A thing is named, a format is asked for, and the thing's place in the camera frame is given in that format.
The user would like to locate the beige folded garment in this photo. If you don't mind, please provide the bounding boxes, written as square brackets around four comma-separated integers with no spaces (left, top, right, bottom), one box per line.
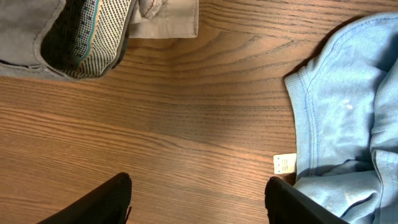
[129,0,199,39]

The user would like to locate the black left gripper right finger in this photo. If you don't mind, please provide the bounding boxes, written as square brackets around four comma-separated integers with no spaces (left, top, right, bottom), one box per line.
[264,177,348,224]

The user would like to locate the light blue printed t-shirt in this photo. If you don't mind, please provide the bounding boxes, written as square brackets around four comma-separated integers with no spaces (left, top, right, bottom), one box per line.
[285,12,397,223]

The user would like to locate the grey folded garment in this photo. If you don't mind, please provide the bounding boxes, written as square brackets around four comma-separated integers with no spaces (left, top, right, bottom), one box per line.
[1,0,135,80]

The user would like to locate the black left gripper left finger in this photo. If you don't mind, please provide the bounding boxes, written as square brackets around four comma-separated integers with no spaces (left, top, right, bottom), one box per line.
[39,172,132,224]

